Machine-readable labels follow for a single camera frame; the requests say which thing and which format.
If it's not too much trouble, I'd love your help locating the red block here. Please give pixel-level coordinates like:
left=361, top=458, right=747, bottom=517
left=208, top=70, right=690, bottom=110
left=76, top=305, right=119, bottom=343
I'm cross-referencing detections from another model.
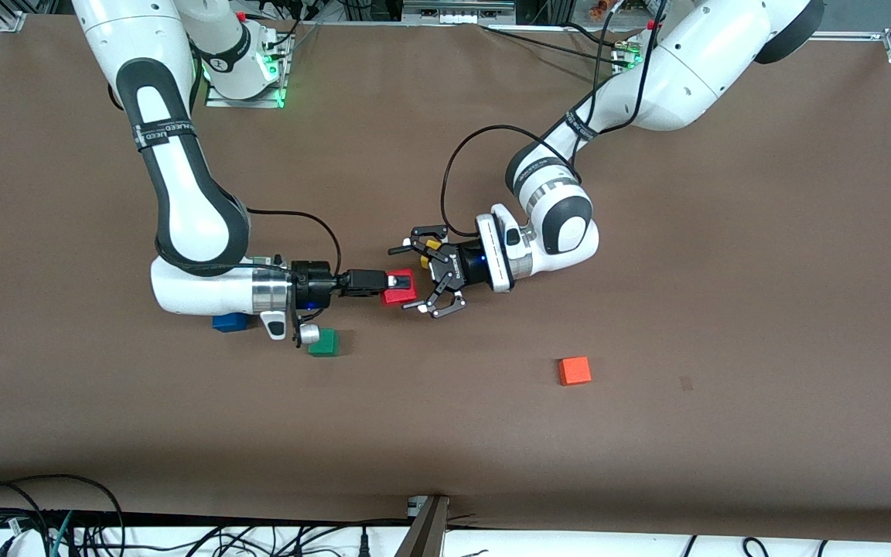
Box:
left=381, top=268, right=419, bottom=307

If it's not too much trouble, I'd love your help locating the yellow block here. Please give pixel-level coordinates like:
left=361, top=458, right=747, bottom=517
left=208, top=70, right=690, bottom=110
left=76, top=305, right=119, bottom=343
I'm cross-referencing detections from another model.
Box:
left=424, top=238, right=455, bottom=278

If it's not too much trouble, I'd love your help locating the orange block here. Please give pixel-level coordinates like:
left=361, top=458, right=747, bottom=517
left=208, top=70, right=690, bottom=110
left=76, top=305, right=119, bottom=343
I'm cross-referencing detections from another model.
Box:
left=558, top=356, right=592, bottom=387

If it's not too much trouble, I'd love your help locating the white socket strip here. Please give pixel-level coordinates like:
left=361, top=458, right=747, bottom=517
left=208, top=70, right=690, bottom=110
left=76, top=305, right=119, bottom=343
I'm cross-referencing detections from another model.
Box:
left=403, top=0, right=516, bottom=26

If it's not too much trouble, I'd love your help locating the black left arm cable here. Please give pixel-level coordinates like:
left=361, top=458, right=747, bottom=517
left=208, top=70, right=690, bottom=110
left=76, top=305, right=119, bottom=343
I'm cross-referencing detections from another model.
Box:
left=440, top=0, right=667, bottom=239

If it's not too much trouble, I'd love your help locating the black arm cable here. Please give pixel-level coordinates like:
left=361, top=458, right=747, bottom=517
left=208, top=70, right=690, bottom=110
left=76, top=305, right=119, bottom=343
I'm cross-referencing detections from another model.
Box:
left=440, top=0, right=667, bottom=239
left=247, top=207, right=343, bottom=279

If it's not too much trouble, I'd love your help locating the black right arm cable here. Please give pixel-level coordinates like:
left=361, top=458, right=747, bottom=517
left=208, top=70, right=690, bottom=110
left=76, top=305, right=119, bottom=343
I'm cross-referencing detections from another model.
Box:
left=247, top=207, right=343, bottom=279

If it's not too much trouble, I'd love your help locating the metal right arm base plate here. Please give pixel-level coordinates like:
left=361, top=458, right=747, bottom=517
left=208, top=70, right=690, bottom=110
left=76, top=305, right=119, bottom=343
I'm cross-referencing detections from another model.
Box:
left=202, top=31, right=289, bottom=109

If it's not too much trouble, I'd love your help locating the metal camera post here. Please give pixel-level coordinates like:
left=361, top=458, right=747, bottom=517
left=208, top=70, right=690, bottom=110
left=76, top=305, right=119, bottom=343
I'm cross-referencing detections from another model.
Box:
left=395, top=495, right=450, bottom=557

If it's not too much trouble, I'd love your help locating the black frame bar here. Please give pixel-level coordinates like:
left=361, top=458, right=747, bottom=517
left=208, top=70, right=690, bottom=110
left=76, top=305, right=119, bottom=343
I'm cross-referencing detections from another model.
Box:
left=0, top=507, right=415, bottom=535

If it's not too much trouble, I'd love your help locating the black looped cable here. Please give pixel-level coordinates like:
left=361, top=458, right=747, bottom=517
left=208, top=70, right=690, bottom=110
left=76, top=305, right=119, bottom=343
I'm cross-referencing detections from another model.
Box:
left=0, top=473, right=125, bottom=557

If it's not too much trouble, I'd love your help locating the teal cable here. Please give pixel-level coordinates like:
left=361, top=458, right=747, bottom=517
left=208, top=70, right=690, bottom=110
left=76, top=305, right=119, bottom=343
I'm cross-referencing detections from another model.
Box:
left=49, top=511, right=75, bottom=557

